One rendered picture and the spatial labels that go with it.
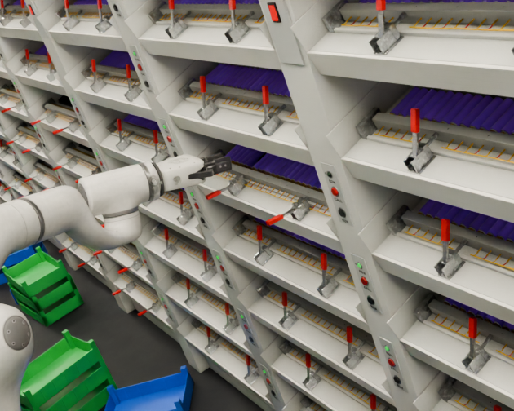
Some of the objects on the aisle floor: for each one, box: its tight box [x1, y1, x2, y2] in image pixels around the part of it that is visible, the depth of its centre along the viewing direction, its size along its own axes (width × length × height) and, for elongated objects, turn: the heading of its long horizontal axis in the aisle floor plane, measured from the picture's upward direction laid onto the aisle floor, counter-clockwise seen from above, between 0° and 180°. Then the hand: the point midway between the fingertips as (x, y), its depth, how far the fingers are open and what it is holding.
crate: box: [104, 365, 194, 411], centre depth 292 cm, size 30×20×8 cm
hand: (219, 163), depth 189 cm, fingers open, 3 cm apart
